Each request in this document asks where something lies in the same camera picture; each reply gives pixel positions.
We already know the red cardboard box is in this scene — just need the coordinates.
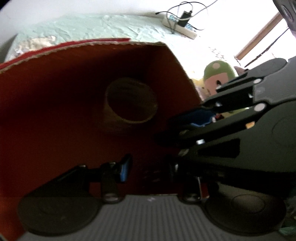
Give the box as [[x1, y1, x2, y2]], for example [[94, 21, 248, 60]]
[[1, 39, 201, 240]]

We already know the red decorated snack box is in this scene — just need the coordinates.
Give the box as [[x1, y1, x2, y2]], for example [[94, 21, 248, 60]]
[[197, 177, 209, 200]]

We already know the green pea plush toy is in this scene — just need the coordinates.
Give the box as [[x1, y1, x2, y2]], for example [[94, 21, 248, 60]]
[[203, 60, 238, 96]]

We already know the black charger plug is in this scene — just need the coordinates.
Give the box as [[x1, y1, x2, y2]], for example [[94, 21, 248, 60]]
[[177, 11, 192, 27]]

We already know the white power strip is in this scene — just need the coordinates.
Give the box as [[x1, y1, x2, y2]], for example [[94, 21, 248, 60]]
[[162, 13, 198, 40]]

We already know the green patterned bed sheet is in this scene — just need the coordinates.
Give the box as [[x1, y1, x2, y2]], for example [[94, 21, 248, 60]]
[[4, 14, 184, 61]]

